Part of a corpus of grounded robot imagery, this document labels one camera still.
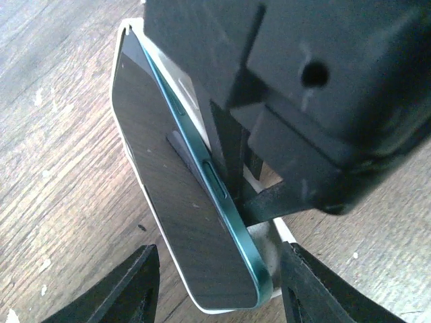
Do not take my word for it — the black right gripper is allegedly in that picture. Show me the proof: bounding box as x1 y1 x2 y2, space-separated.
144 1 430 215

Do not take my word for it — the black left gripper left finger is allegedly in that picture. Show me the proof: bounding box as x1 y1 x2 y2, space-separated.
44 244 160 322

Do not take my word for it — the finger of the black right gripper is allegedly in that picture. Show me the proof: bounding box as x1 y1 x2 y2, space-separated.
240 180 313 227

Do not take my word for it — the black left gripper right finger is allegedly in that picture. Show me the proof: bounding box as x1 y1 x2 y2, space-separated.
280 242 403 322

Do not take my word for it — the beige phone case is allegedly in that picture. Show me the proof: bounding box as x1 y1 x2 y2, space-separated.
110 16 297 316

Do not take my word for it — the teal phone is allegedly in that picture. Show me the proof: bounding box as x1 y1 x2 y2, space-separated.
112 28 274 312

